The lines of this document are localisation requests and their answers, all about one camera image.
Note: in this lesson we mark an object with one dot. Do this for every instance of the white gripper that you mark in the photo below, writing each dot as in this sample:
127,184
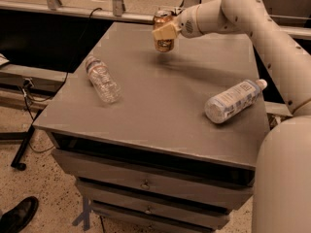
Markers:
189,22

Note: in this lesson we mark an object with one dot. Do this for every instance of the orange soda can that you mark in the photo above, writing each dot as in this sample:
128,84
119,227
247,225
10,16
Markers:
163,30

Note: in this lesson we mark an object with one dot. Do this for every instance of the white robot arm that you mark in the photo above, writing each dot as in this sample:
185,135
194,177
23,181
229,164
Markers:
282,190

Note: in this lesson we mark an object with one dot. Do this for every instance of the clear plastic water bottle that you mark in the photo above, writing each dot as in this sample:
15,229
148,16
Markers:
106,87

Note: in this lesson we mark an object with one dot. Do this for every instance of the white labelled plastic bottle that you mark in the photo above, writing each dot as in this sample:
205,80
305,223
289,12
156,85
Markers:
231,102

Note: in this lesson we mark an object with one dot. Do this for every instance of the grey drawer cabinet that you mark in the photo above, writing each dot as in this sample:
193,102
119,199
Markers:
154,158

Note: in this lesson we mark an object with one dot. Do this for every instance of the metal window railing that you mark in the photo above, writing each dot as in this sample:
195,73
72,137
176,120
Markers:
97,4

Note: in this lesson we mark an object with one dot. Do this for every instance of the black stand leg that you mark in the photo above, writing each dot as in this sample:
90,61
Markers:
25,138

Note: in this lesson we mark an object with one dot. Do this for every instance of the blue tape cross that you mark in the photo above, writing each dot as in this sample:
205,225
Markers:
83,217

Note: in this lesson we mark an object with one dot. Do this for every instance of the black shoe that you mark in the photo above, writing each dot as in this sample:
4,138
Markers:
17,218

